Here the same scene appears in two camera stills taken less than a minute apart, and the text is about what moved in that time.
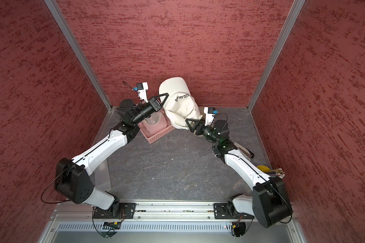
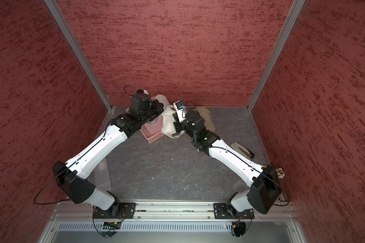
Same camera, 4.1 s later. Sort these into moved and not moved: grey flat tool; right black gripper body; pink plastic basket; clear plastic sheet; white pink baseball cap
Moved: right black gripper body; white pink baseball cap
Not moved: grey flat tool; pink plastic basket; clear plastic sheet
